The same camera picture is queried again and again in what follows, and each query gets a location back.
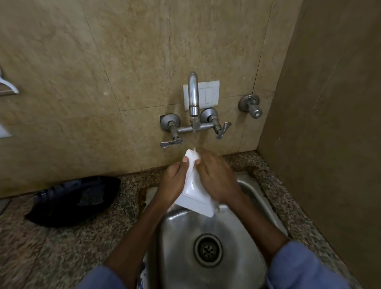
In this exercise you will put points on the white switch plate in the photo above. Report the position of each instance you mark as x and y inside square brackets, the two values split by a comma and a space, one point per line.
[209, 93]

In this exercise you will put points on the dark scouring pad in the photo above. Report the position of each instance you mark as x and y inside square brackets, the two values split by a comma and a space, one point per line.
[90, 196]

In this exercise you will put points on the white grater peeler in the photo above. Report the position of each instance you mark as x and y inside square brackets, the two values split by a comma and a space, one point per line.
[9, 87]

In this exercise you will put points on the person's left hand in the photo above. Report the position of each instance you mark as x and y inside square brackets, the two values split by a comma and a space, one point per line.
[172, 184]

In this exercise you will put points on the person's left blue sleeve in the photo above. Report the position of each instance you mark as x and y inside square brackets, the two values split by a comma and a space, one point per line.
[101, 278]

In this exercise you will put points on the black ribbed plastic tray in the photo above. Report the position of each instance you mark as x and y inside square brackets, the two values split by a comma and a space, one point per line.
[56, 208]

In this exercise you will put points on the metal wall valve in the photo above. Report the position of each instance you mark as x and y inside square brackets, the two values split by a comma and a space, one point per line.
[250, 105]

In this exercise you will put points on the white wall socket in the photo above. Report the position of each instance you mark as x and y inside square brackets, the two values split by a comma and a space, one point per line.
[4, 131]

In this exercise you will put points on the steel sink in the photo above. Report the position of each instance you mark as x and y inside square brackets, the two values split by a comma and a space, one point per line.
[178, 253]

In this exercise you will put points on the person's right hand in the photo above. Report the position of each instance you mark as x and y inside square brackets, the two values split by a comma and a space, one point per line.
[218, 178]

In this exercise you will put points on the metal wall faucet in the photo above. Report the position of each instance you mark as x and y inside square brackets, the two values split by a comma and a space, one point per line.
[193, 92]

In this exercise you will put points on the white rectangular plate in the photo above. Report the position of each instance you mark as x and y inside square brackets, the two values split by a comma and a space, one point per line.
[196, 199]

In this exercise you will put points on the person's right forearm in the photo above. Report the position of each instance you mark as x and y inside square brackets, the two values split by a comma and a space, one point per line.
[259, 229]

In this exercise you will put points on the person's left forearm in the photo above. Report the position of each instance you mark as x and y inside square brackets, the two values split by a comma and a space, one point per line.
[134, 241]

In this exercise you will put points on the grey flat tray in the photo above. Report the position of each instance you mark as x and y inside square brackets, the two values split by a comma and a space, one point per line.
[3, 206]

